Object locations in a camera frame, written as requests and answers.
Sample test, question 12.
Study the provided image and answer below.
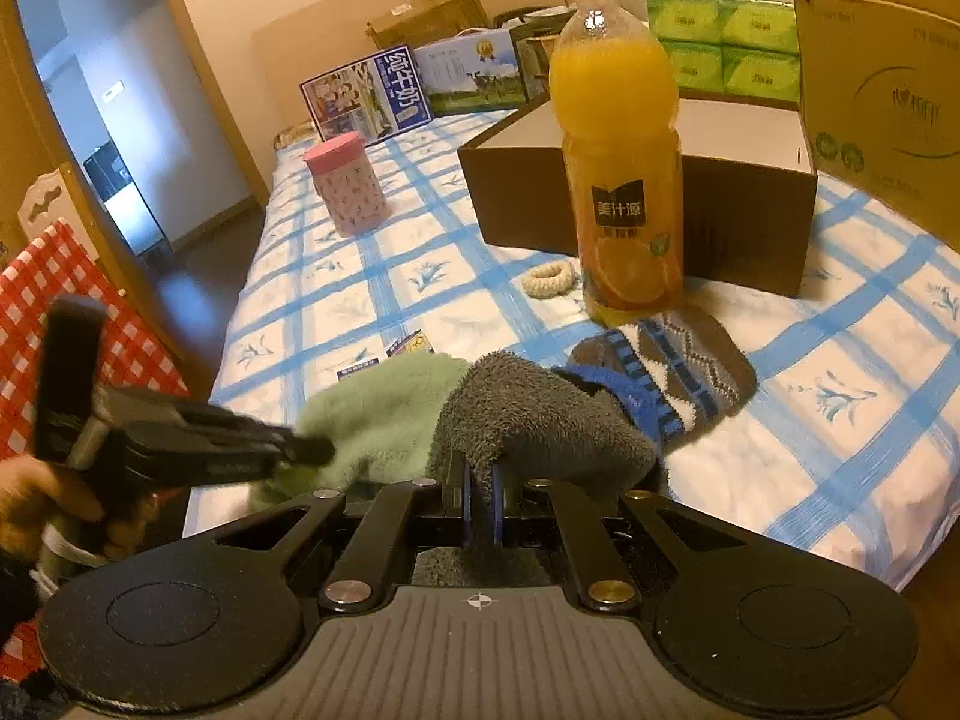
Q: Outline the dark bag with straps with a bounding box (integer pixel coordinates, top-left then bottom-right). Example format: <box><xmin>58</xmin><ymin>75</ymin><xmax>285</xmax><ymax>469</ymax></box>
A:
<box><xmin>493</xmin><ymin>5</ymin><xmax>574</xmax><ymax>41</ymax></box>

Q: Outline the green fluffy towel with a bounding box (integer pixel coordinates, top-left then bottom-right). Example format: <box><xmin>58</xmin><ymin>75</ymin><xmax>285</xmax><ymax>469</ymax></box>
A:
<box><xmin>251</xmin><ymin>351</ymin><xmax>469</xmax><ymax>511</ymax></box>

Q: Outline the orange juice bottle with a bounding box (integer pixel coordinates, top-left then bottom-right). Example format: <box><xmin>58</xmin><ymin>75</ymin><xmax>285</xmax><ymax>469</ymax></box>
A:
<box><xmin>548</xmin><ymin>0</ymin><xmax>683</xmax><ymax>327</ymax></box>

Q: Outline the blue checkered bed sheet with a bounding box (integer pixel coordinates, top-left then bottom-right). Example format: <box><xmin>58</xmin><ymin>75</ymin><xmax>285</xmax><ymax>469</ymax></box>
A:
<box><xmin>212</xmin><ymin>114</ymin><xmax>958</xmax><ymax>587</ymax></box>

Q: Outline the red checkered cloth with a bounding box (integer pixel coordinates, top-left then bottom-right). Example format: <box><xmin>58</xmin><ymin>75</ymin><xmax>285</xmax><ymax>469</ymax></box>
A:
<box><xmin>2</xmin><ymin>221</ymin><xmax>187</xmax><ymax>681</ymax></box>

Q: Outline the large cardboard shipping box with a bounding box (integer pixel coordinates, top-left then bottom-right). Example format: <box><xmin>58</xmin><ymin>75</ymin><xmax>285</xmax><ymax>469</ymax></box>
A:
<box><xmin>794</xmin><ymin>0</ymin><xmax>960</xmax><ymax>247</ymax></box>

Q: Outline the lens wipe sachet strip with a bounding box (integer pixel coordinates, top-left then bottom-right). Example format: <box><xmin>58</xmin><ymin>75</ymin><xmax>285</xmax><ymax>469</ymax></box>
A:
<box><xmin>335</xmin><ymin>330</ymin><xmax>434</xmax><ymax>380</ymax></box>

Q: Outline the dark grey fluffy towel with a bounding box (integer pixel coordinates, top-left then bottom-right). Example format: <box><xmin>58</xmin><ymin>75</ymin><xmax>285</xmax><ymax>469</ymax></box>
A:
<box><xmin>412</xmin><ymin>351</ymin><xmax>664</xmax><ymax>589</ymax></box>

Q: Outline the person's left hand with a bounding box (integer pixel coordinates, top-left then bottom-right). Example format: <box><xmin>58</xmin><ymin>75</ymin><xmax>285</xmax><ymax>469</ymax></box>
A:
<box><xmin>2</xmin><ymin>455</ymin><xmax>160</xmax><ymax>562</ymax></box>

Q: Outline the brown patterned knit sock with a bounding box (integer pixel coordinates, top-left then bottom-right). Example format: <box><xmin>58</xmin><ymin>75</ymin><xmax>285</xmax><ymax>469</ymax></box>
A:
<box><xmin>553</xmin><ymin>305</ymin><xmax>758</xmax><ymax>455</ymax></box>

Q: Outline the wooden headboard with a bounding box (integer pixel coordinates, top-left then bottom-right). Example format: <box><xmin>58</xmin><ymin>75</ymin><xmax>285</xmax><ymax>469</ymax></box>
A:
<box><xmin>252</xmin><ymin>0</ymin><xmax>566</xmax><ymax>128</ymax></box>

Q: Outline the blue milk carton box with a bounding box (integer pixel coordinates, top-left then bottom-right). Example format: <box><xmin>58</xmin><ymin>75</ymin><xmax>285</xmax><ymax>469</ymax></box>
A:
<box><xmin>299</xmin><ymin>46</ymin><xmax>433</xmax><ymax>145</ymax></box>

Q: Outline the brown open cardboard box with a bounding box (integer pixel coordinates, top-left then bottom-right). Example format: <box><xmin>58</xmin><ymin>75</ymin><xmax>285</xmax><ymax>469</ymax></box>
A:
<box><xmin>457</xmin><ymin>96</ymin><xmax>817</xmax><ymax>298</ymax></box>

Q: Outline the green tissue pack bundle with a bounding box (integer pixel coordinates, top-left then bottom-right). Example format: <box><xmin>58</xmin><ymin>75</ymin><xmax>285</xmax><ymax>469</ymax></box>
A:
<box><xmin>646</xmin><ymin>0</ymin><xmax>802</xmax><ymax>104</ymax></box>

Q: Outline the cow picture milk box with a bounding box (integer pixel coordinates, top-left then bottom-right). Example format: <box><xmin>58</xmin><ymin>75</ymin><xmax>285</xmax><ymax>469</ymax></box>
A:
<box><xmin>413</xmin><ymin>28</ymin><xmax>527</xmax><ymax>115</ymax></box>

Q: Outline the pink patterned canister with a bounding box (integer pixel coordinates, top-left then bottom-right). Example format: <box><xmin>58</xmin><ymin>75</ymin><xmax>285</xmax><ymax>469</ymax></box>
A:
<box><xmin>302</xmin><ymin>132</ymin><xmax>391</xmax><ymax>238</ymax></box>

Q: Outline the brown cardboard box behind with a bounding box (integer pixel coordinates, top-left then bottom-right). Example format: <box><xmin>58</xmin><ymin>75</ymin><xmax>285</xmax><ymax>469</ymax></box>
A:
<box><xmin>366</xmin><ymin>0</ymin><xmax>490</xmax><ymax>49</ymax></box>

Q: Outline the cream hair scrunchie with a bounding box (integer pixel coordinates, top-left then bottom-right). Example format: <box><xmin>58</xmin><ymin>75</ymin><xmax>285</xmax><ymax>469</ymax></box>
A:
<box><xmin>521</xmin><ymin>260</ymin><xmax>576</xmax><ymax>299</ymax></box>

